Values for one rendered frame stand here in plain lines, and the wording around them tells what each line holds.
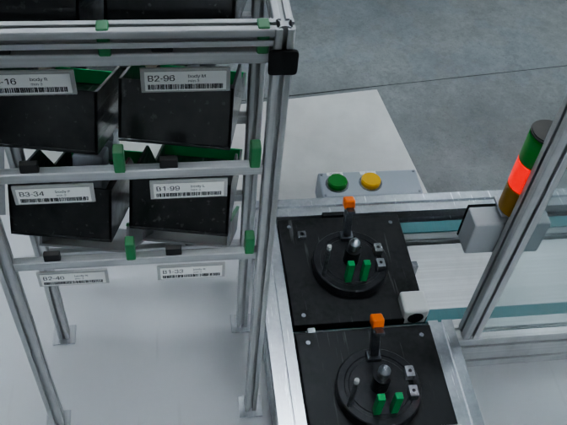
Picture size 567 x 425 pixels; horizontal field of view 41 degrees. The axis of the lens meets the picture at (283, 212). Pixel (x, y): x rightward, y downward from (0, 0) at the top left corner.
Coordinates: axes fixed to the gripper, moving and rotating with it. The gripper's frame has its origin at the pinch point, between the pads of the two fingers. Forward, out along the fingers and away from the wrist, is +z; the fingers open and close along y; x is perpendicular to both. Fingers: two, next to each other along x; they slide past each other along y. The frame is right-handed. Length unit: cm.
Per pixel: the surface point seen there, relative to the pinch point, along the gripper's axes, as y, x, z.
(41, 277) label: -3.1, -14.3, 27.0
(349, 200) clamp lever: 41.8, 19.4, 5.3
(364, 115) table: 52, 59, -28
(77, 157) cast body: -1.7, -7.0, 8.4
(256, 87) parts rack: 23.0, -19.5, 1.7
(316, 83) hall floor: 56, 186, -94
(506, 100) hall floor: 137, 183, -90
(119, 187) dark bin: 5.6, -14.0, 14.6
